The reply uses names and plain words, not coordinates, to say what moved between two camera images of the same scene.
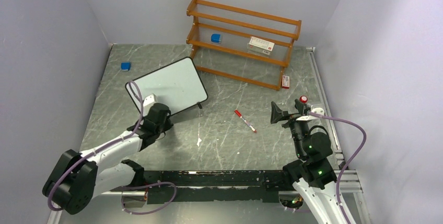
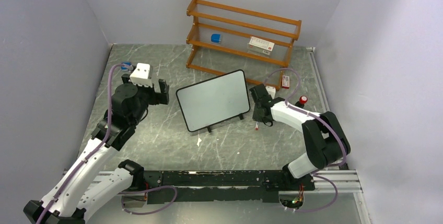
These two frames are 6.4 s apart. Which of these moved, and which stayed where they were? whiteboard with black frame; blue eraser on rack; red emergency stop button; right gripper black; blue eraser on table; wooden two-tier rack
Moved: right gripper black; whiteboard with black frame
Stayed: wooden two-tier rack; red emergency stop button; blue eraser on rack; blue eraser on table
